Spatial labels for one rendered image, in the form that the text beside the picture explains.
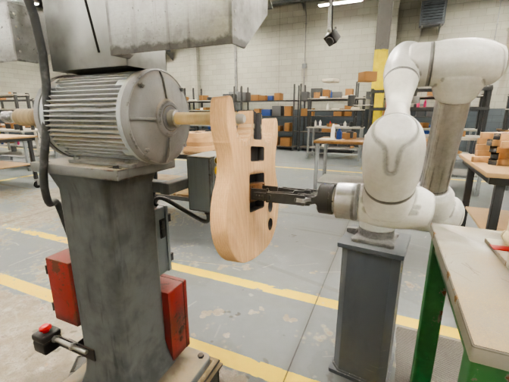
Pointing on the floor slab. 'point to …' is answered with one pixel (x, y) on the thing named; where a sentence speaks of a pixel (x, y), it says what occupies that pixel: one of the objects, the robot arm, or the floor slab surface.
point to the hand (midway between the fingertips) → (258, 192)
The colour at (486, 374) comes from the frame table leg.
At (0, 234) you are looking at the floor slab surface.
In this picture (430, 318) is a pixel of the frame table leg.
